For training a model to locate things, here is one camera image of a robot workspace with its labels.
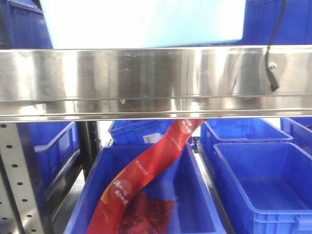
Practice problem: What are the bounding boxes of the right front blue bin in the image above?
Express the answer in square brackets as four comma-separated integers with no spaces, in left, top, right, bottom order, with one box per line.
[214,143,312,234]

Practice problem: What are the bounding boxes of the right shelf steel beam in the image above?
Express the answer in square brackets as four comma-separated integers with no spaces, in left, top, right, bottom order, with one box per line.
[0,45,312,122]

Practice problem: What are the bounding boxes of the red printed banner strip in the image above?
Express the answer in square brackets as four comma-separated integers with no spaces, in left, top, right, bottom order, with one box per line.
[86,119,205,234]

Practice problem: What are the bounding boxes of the perforated steel upright post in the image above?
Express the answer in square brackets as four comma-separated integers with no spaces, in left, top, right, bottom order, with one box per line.
[0,123,44,234]

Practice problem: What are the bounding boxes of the left lower blue bin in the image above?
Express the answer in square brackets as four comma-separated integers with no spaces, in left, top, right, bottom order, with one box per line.
[29,121,79,189]

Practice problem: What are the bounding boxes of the blue bin with red items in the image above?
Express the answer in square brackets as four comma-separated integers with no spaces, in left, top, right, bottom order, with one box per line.
[64,144,225,234]

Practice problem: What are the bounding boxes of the black cable with plug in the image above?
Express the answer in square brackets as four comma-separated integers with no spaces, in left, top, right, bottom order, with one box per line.
[265,0,287,93]

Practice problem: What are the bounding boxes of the right rear blue bin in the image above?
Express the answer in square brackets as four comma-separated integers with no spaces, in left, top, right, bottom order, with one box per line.
[200,118,293,164]

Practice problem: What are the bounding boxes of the light teal plastic bin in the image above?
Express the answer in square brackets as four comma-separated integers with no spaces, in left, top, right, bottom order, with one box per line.
[40,0,246,49]

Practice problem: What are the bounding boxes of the tilted rear blue bin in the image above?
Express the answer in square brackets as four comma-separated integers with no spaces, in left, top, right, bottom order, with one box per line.
[108,119,195,147]

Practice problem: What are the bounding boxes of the red packaged items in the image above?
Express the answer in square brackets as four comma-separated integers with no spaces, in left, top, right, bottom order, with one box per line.
[118,193,175,234]

